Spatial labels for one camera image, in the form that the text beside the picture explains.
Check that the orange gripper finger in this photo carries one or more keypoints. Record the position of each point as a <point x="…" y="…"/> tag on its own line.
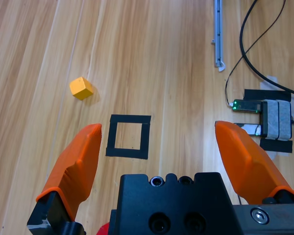
<point x="73" y="159"/>
<point x="247" y="161"/>

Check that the yellow wooden cube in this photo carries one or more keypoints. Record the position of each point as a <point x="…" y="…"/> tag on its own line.
<point x="81" y="88"/>

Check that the black tape strip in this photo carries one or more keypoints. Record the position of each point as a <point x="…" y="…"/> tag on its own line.
<point x="267" y="95"/>
<point x="276" y="146"/>

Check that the grey taped USB hub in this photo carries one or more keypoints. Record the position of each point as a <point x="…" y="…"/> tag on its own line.
<point x="276" y="120"/>

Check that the black USB dongle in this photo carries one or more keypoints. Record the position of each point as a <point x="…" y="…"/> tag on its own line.
<point x="247" y="106"/>

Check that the black tape square outline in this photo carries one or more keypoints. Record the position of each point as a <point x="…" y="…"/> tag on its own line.
<point x="127" y="118"/>

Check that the white tape piece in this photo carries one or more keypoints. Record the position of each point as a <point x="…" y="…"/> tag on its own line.
<point x="268" y="84"/>

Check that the grey aluminium rail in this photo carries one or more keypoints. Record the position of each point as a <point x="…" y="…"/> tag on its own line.
<point x="218" y="29"/>

